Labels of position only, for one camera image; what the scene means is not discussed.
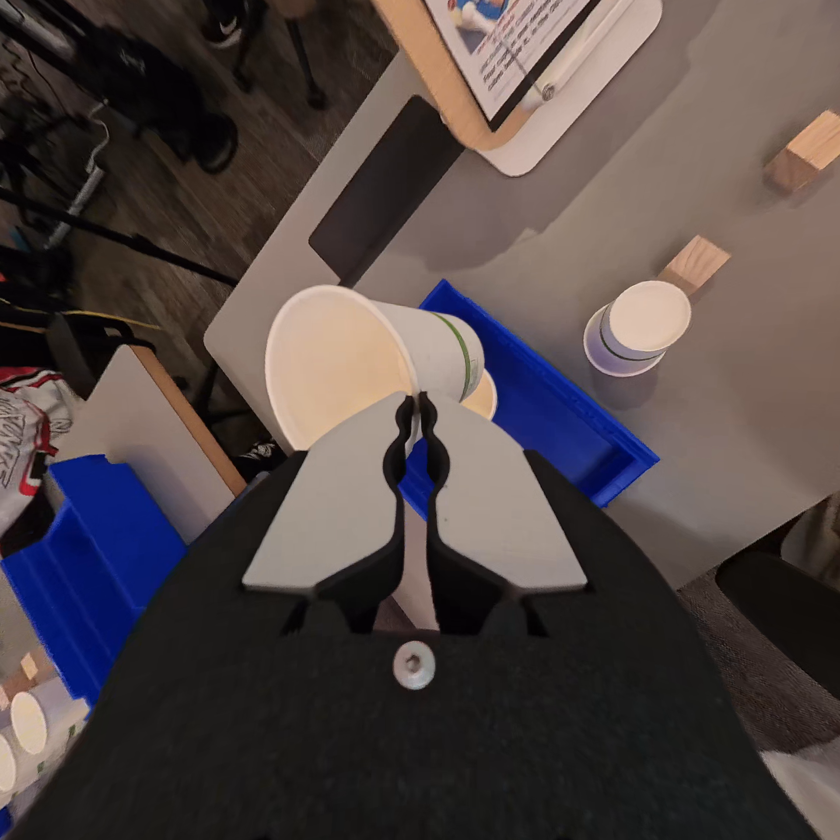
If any person's left forearm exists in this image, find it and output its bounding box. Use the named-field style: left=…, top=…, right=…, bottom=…
left=761, top=742, right=840, bottom=840

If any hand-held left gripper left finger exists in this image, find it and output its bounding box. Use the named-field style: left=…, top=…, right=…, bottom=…
left=241, top=391, right=422, bottom=636

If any printed instruction sheet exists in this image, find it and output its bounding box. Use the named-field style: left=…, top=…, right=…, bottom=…
left=423, top=0, right=601, bottom=122

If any dark table cable flap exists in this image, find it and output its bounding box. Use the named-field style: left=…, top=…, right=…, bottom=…
left=308, top=95, right=467, bottom=287

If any red white printed cloth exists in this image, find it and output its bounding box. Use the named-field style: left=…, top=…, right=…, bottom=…
left=0, top=367, right=74, bottom=536

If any blue plastic bin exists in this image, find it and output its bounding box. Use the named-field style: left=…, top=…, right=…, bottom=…
left=0, top=453, right=188, bottom=703
left=398, top=279, right=660, bottom=521

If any wood-edged side table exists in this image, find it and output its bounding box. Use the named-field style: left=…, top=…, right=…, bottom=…
left=56, top=344, right=249, bottom=546

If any instruction sheet on stand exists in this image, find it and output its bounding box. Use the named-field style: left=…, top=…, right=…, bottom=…
left=373, top=0, right=664, bottom=178

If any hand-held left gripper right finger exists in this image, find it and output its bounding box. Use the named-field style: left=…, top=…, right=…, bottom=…
left=419, top=391, right=588, bottom=636

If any plain white paper cup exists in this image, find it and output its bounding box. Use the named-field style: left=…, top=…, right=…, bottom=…
left=0, top=731, right=40, bottom=798
left=10, top=679, right=91, bottom=757

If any wooden cube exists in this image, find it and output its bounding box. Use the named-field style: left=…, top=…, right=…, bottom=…
left=656, top=235, right=731, bottom=298
left=763, top=110, right=840, bottom=195

